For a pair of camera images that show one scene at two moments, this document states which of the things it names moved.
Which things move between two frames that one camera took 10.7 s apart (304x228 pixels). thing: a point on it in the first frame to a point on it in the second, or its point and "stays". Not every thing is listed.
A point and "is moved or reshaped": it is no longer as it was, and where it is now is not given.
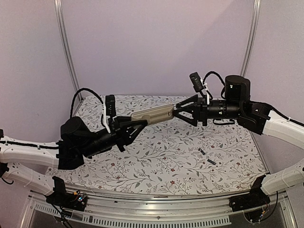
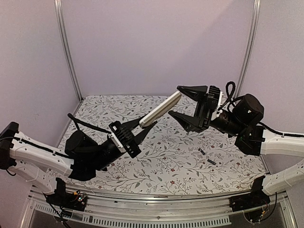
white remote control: x=154 y=114 is moved or reshaped
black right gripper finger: x=190 y=102 to x=194 y=92
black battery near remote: x=202 y=151 stays
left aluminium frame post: x=58 y=7 stays
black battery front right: x=211 y=161 stays
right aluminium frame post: x=252 y=37 stays
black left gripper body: x=119 y=137 to x=130 y=148
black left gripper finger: x=133 y=128 to x=140 y=137
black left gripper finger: x=120 y=119 to x=132 y=124
